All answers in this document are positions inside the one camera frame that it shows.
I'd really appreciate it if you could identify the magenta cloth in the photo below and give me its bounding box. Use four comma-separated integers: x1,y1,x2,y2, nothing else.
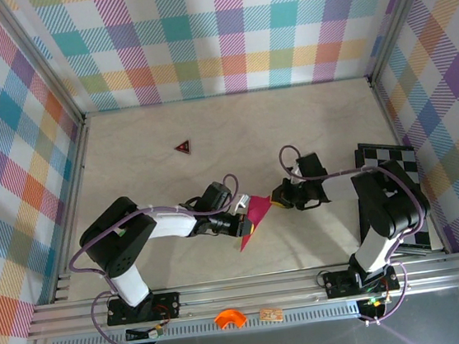
233,194,277,254

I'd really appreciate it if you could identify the red triangle marker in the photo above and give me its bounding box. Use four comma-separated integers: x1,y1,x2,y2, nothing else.
173,139,194,158

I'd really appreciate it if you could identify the black and grey checkerboard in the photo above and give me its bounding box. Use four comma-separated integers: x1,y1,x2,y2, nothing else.
349,134,447,265

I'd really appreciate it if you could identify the small wooden tag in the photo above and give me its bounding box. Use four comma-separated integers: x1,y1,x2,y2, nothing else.
258,305,283,324

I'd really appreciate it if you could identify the small circuit board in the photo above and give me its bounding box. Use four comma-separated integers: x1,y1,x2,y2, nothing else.
356,293,393,321

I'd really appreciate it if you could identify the small green connector module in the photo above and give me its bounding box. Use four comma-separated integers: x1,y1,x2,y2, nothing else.
124,323,167,343

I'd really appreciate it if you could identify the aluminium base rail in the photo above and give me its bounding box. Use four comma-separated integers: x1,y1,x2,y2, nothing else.
23,252,459,341

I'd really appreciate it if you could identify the aluminium side rail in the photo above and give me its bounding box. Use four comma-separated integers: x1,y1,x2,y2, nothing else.
368,69,451,262
28,115,111,305

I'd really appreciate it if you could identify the orange plastic bracket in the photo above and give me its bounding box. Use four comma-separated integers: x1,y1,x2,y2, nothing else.
212,306,248,332

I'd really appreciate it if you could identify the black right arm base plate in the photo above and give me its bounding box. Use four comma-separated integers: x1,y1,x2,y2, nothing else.
321,262,401,299

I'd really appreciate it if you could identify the slotted metal cable duct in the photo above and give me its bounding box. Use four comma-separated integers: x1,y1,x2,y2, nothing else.
48,300,363,344

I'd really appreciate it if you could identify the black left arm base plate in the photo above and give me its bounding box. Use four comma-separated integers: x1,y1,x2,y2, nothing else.
104,290,184,328

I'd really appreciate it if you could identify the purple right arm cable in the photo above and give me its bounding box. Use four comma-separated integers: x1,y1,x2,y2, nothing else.
278,130,438,333

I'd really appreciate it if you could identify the aluminium frame post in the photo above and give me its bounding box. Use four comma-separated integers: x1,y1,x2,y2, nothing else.
357,0,454,87
0,0,88,133

